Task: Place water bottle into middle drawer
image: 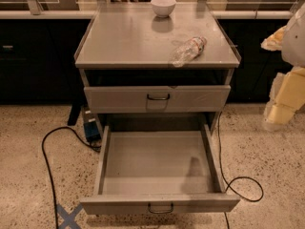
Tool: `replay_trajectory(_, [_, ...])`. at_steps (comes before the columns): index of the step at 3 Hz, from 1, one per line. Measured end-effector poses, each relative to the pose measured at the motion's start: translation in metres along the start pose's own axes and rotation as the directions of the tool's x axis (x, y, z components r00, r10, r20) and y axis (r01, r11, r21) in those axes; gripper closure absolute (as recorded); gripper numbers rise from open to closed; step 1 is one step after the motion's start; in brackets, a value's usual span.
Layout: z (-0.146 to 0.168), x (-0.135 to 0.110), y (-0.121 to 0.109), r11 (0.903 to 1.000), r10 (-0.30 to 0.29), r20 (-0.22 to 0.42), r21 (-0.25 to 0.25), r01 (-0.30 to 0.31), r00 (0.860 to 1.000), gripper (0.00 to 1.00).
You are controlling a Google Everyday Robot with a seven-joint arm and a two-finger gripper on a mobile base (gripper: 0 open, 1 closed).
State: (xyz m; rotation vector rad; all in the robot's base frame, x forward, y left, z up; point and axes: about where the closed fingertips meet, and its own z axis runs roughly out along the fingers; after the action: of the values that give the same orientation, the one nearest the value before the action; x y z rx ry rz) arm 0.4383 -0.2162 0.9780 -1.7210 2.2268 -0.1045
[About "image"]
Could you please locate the black upper drawer handle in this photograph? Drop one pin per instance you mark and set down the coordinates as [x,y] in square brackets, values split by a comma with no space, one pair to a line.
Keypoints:
[158,98]

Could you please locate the white ceramic bowl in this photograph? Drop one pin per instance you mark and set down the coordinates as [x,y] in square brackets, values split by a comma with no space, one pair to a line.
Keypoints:
[163,8]

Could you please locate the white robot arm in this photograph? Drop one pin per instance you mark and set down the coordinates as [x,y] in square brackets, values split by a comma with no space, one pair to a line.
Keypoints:
[293,44]

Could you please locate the blue tape cross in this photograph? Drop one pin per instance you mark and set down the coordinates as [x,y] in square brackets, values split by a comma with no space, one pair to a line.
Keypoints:
[68,219]

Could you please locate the clear plastic water bottle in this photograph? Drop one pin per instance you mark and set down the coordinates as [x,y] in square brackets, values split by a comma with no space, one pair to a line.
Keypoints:
[188,51]

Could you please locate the open grey middle drawer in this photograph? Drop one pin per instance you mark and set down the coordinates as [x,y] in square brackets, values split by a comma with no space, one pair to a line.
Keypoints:
[138,168]

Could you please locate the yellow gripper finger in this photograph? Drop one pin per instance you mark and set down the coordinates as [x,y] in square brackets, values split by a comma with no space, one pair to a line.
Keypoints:
[287,96]
[274,41]

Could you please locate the blue power box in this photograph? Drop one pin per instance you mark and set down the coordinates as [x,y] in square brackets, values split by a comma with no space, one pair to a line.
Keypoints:
[90,125]

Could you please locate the dark counter cabinet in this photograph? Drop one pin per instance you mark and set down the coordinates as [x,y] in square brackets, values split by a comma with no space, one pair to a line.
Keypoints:
[37,66]

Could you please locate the black lower drawer handle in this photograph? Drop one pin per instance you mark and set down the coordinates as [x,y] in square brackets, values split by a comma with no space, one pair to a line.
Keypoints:
[160,209]

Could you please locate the grey drawer cabinet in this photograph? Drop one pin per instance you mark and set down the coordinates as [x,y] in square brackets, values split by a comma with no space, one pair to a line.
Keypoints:
[128,45]

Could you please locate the black drawer handle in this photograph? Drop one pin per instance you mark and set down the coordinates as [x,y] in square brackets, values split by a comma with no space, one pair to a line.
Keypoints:
[158,98]
[160,209]

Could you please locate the closed grey upper drawer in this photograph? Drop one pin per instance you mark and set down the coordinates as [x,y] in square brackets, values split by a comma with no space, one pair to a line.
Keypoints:
[184,99]

